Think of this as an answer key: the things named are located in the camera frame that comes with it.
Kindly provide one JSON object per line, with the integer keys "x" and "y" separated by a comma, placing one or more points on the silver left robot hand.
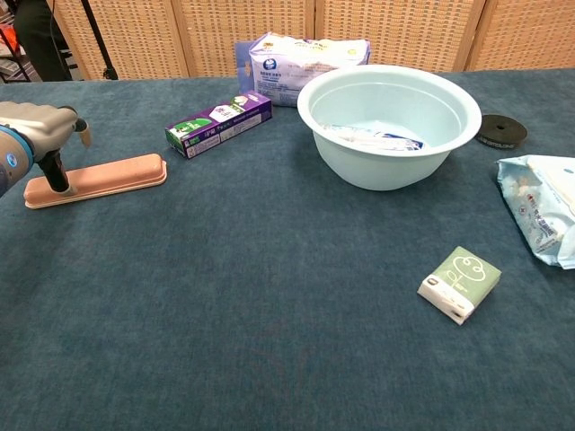
{"x": 40, "y": 121}

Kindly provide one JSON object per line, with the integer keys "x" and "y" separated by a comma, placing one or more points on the pink toothbrush case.
{"x": 112, "y": 177}

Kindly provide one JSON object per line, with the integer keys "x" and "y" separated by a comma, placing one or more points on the blue white toothpaste tube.
{"x": 395, "y": 143}

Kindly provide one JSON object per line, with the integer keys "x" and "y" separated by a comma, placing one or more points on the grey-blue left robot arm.
{"x": 11, "y": 161}

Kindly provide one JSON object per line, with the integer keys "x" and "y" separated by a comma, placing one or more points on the light blue plastic basin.
{"x": 382, "y": 170}

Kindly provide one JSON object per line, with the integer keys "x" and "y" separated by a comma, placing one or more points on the orange white bag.
{"x": 6, "y": 36}

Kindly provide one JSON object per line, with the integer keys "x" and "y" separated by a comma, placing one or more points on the black tripod stand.
{"x": 96, "y": 36}

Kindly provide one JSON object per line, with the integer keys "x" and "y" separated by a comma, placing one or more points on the purple green toothpaste box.
{"x": 215, "y": 125}

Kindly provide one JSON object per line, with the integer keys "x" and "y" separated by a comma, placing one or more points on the purple white tissue pack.
{"x": 278, "y": 67}

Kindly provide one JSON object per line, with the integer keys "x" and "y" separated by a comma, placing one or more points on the wicker folding screen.
{"x": 449, "y": 31}

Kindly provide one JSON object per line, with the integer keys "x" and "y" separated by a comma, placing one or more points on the green white pocket tissue pack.
{"x": 462, "y": 278}

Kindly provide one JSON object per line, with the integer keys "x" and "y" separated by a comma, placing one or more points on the black round disc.
{"x": 503, "y": 130}

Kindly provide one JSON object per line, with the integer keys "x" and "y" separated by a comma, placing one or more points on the light blue wet wipes pack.
{"x": 539, "y": 211}

